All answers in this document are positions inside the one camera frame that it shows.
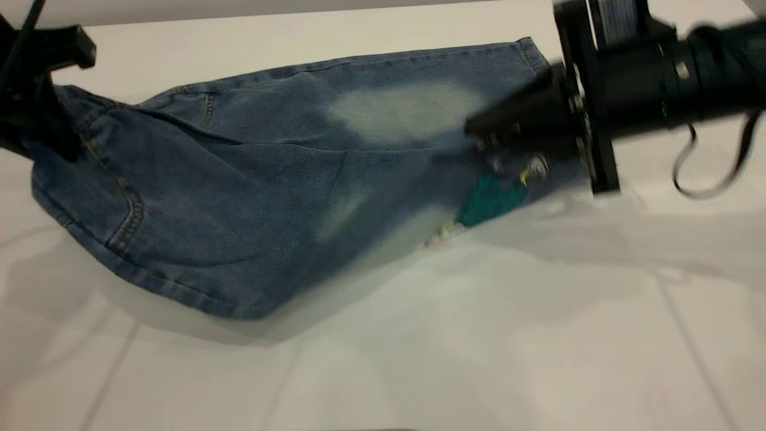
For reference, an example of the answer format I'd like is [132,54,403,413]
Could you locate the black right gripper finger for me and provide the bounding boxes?
[465,62,580,147]
[478,139,552,178]

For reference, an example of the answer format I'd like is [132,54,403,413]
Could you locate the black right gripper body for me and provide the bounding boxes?
[553,0,621,194]

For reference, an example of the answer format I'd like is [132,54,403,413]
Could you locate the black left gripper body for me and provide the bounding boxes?
[0,15,53,98]

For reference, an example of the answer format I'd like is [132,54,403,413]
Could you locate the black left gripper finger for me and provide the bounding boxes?
[0,89,82,163]
[37,25,97,72]

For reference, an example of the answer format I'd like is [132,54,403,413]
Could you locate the blue denim kids pants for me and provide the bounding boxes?
[30,37,590,321]

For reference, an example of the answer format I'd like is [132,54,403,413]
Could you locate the thin black strap loop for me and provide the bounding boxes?
[672,111,762,200]

